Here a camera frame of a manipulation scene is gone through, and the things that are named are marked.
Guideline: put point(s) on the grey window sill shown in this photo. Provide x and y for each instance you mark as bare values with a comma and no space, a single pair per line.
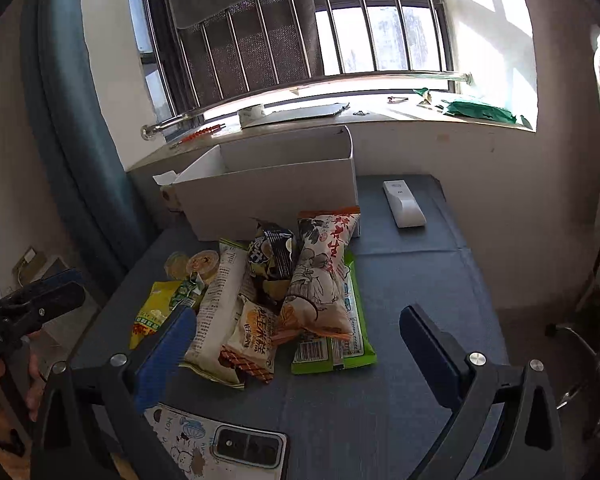
390,112

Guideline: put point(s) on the yellow snack packet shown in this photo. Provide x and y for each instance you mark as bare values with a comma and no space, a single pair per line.
154,310

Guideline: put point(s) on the black snack packet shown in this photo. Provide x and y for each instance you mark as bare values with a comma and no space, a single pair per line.
272,255

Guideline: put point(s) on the brown tissue box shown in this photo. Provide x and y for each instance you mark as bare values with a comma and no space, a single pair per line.
170,197

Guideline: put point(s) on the grey-blue table cloth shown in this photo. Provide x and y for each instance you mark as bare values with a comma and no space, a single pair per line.
340,410

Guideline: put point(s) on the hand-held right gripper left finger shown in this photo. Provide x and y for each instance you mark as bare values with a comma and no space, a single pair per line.
164,357

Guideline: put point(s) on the yellow jelly cup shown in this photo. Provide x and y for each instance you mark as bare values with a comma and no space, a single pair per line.
202,262
176,265

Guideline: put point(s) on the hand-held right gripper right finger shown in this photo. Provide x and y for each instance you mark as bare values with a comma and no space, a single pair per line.
430,357

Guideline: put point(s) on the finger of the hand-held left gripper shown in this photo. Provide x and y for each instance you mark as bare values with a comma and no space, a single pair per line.
60,278
45,307

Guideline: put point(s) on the wall socket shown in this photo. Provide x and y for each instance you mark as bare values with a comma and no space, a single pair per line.
30,262

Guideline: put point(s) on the white remote control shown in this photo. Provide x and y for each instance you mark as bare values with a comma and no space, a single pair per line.
404,202

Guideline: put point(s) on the small green snack packet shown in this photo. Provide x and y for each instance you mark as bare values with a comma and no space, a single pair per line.
187,292

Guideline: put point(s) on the white cardboard box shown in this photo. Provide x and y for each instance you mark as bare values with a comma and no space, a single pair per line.
260,195

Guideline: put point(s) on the chrome chair base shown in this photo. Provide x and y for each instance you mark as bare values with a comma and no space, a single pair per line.
595,345

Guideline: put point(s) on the long white snack packet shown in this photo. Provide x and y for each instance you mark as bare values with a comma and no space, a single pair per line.
220,310

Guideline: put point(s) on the white tape roll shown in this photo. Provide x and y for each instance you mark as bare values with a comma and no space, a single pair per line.
251,116

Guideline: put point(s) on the phone with cartoon case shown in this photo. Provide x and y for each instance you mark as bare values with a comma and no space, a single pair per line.
215,442

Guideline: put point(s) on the green plastic bag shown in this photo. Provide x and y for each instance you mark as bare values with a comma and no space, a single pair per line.
475,111

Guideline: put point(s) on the grey flat board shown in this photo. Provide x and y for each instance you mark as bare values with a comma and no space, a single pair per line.
305,111

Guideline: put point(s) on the white orange cartoon snack bag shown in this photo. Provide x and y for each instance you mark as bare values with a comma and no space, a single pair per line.
320,270

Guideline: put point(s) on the orange brown cracker packet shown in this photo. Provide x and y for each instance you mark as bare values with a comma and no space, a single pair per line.
252,340

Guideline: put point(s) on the metal window guard rail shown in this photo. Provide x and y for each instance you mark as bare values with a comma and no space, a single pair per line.
330,80

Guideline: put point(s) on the green plastic scrap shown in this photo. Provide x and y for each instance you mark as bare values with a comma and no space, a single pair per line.
422,94

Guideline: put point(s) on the small metal tool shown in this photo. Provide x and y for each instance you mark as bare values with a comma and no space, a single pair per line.
397,99

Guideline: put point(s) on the teal curtain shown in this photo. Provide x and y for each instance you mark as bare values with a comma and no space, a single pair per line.
75,160

